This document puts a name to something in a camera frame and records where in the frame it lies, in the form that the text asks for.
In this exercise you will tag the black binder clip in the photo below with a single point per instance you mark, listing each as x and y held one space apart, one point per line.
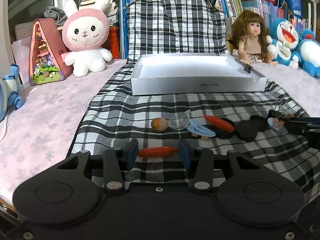
276 113

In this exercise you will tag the black white plaid cloth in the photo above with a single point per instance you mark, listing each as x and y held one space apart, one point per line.
114 116

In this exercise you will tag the pink fuzzy blanket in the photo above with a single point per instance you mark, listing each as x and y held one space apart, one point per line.
40 133

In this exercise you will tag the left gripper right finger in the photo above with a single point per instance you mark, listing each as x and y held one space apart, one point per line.
199 164

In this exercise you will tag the blue dinosaur toy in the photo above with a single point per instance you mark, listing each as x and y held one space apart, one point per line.
10 91

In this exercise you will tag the black round lid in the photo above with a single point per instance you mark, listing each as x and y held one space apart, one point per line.
222 134
260 122

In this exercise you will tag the brown haired baby doll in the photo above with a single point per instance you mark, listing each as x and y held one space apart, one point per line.
249 39

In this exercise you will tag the grey crumpled cloth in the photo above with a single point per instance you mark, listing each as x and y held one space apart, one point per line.
56 14

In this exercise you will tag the small blue cartoon badge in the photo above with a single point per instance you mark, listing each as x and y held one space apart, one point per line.
275 124

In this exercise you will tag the pink triangular miniature house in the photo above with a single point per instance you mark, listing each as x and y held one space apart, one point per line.
46 54

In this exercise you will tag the blue Doraemon plush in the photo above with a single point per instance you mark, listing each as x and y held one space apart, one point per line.
282 40

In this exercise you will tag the red cylindrical tin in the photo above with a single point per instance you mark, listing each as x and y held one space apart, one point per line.
112 42

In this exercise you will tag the red plastic tube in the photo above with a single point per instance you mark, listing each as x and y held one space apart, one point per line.
218 122
157 152

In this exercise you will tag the black oval pad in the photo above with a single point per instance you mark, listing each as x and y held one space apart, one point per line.
247 130

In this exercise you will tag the pink white bunny plush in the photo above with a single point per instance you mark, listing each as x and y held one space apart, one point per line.
84 33

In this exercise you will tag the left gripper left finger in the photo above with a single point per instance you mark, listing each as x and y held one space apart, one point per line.
115 161

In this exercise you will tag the binder clip on box edge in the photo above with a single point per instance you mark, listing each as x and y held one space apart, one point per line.
247 66

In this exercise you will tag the clear plastic cup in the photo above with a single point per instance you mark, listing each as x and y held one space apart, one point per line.
180 121

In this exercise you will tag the white cardboard box tray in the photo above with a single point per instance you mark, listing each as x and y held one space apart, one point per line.
176 73

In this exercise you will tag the brown walnut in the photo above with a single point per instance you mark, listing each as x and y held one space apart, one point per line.
159 124

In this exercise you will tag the light blue hair clip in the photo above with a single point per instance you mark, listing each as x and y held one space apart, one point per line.
198 130

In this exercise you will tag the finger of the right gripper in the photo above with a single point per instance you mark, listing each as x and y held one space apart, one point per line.
311 120
300 127

